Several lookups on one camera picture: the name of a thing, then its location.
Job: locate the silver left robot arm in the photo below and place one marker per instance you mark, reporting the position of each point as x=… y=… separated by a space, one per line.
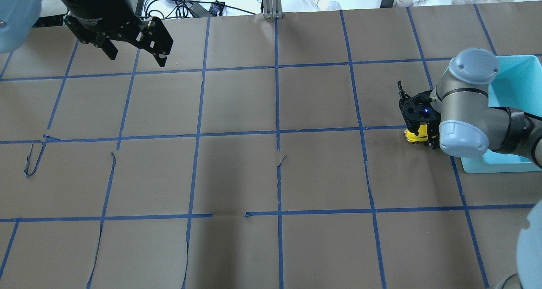
x=19 y=16

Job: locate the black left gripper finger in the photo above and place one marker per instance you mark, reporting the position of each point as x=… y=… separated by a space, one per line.
x=161 y=59
x=109 y=49

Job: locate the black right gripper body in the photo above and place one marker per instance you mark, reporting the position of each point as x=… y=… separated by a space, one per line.
x=432 y=144

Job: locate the yellow beetle toy car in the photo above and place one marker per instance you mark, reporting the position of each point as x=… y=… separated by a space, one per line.
x=421 y=137

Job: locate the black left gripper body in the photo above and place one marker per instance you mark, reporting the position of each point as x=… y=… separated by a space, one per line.
x=103 y=10

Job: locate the aluminium frame post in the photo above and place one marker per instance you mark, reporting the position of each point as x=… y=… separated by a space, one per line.
x=272 y=9

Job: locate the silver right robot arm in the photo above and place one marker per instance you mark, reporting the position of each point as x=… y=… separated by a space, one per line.
x=484 y=110

